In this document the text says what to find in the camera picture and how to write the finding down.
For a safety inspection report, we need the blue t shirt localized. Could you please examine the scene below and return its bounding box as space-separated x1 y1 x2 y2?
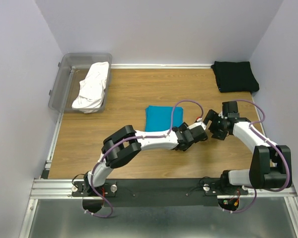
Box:
145 106 183 132

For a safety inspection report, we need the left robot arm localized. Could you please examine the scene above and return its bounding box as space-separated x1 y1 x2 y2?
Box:
83 121 208 196

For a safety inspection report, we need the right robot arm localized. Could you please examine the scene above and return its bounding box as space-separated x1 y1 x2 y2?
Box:
204 110 292 194

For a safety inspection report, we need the folded black t shirt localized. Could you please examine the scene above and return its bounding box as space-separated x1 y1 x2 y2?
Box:
211 61 259 93

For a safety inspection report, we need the white t shirt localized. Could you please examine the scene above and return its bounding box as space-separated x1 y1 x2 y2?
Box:
72 61 109 114

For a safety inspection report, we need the clear plastic bin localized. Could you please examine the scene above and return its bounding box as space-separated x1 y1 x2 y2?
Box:
48 53 112 113

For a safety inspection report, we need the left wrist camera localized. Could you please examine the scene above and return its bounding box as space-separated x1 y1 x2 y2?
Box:
188 119 206 129

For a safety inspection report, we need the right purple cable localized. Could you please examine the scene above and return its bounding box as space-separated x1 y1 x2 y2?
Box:
223 99 290 214

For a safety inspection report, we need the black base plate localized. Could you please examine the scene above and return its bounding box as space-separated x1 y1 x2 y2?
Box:
72 177 248 208

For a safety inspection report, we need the white table edge rail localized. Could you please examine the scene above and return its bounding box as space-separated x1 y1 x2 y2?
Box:
111 64 212 69

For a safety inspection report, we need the aluminium frame rail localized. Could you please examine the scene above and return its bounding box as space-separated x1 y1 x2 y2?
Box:
29 176 298 199

